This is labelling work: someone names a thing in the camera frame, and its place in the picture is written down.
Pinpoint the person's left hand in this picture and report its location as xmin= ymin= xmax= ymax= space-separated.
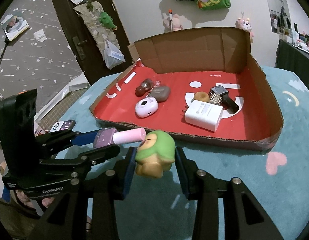
xmin=15 ymin=190 xmax=55 ymax=208

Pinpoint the cardboard box with red liner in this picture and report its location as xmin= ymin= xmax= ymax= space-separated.
xmin=90 ymin=27 xmax=283 ymax=151

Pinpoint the pink bear plush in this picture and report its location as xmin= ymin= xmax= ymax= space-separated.
xmin=235 ymin=18 xmax=254 ymax=43

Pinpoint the pink white earbud case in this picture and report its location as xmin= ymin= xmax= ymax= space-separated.
xmin=135 ymin=96 xmax=159 ymax=118

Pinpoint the studded rose gold cube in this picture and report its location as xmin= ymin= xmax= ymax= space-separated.
xmin=209 ymin=93 xmax=223 ymax=106

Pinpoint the white plastic bag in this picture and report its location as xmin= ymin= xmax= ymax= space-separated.
xmin=104 ymin=40 xmax=125 ymax=69

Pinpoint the white power adapter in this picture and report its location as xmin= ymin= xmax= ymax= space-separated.
xmin=184 ymin=100 xmax=223 ymax=132

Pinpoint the amber round jar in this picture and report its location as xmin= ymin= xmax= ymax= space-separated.
xmin=193 ymin=92 xmax=210 ymax=102

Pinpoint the teal fuzzy table cover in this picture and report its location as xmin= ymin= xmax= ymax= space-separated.
xmin=54 ymin=64 xmax=309 ymax=240

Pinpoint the orange capped white stick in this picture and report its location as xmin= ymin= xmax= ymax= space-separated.
xmin=168 ymin=9 xmax=173 ymax=32

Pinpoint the green plush on door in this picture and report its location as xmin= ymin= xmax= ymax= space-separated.
xmin=99 ymin=11 xmax=118 ymax=30

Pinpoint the black square perfume bottle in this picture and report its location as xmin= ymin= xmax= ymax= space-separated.
xmin=210 ymin=85 xmax=240 ymax=114

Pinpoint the black smartphone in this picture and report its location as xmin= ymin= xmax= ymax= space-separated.
xmin=50 ymin=120 xmax=76 ymax=132

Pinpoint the brown earbud case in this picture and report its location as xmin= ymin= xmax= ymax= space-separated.
xmin=150 ymin=86 xmax=171 ymax=102

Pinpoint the pink plush toy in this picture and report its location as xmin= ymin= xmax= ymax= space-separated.
xmin=163 ymin=14 xmax=183 ymax=31

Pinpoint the photo card on wall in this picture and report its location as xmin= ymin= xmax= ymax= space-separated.
xmin=3 ymin=15 xmax=29 ymax=41

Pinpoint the dark red ball bottle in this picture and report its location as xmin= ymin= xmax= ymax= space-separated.
xmin=135 ymin=79 xmax=154 ymax=97

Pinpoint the green hooded capybara toy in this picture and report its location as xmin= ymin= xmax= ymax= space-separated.
xmin=135 ymin=130 xmax=176 ymax=179

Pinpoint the clear glass cup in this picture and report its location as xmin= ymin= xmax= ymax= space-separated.
xmin=152 ymin=80 xmax=161 ymax=88

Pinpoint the dark cluttered table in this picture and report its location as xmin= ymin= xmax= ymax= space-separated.
xmin=275 ymin=33 xmax=309 ymax=90

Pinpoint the purple nail polish bottle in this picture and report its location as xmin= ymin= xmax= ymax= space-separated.
xmin=93 ymin=127 xmax=146 ymax=148

